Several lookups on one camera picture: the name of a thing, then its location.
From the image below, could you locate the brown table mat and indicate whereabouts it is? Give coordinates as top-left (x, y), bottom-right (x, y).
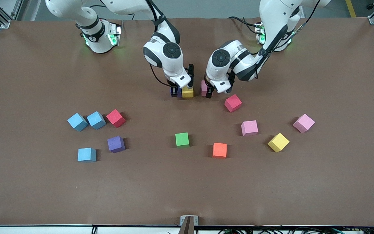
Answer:
top-left (0, 17), bottom-right (374, 227)

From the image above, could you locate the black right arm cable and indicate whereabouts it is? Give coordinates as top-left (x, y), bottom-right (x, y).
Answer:
top-left (145, 0), bottom-right (171, 86)

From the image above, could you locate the black arm base cable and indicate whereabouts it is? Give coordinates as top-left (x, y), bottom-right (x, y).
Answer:
top-left (228, 16), bottom-right (262, 34)

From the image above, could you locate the orange foam cube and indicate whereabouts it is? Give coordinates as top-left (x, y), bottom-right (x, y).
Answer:
top-left (212, 143), bottom-right (228, 159)

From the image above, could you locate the red foam cube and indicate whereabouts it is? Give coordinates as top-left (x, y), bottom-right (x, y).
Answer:
top-left (224, 94), bottom-right (243, 113)
top-left (106, 109), bottom-right (126, 128)

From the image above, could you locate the arm base connector plate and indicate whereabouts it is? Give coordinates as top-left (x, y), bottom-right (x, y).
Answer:
top-left (255, 21), bottom-right (269, 44)
top-left (107, 22), bottom-right (122, 46)

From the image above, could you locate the green foam cube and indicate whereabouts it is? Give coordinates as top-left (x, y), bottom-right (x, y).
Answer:
top-left (175, 132), bottom-right (190, 149)

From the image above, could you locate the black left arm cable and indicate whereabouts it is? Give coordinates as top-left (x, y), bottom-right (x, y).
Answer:
top-left (257, 0), bottom-right (322, 80)

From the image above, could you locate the grey metal table bracket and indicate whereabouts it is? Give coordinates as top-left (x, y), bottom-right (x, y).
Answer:
top-left (178, 215), bottom-right (199, 234)

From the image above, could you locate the blue foam cube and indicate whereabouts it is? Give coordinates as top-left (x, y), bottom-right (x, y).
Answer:
top-left (67, 113), bottom-right (89, 132)
top-left (78, 148), bottom-right (97, 163)
top-left (87, 111), bottom-right (106, 130)

